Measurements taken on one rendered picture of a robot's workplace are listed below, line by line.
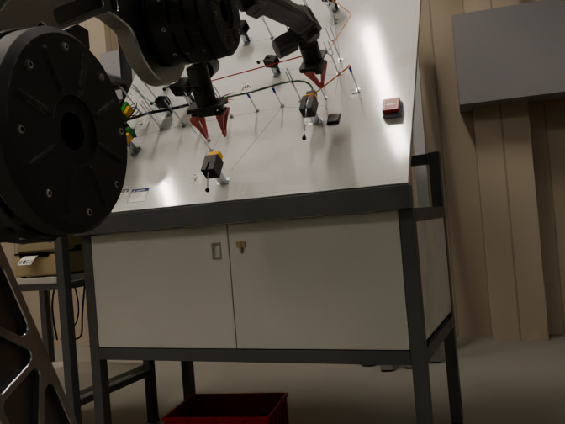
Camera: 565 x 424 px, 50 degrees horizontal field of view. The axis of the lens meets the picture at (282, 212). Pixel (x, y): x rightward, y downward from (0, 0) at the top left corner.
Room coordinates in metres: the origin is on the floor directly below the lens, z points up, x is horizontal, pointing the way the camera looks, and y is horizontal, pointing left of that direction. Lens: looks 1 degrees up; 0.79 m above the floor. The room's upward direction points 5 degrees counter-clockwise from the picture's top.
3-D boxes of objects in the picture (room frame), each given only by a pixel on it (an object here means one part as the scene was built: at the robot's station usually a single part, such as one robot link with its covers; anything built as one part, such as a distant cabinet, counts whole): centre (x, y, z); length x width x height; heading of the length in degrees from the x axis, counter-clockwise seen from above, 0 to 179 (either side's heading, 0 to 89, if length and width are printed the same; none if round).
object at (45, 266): (2.38, 0.88, 0.76); 0.30 x 0.21 x 0.20; 160
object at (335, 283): (1.82, -0.08, 0.60); 0.55 x 0.03 x 0.39; 67
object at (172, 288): (2.04, 0.43, 0.60); 0.55 x 0.02 x 0.39; 67
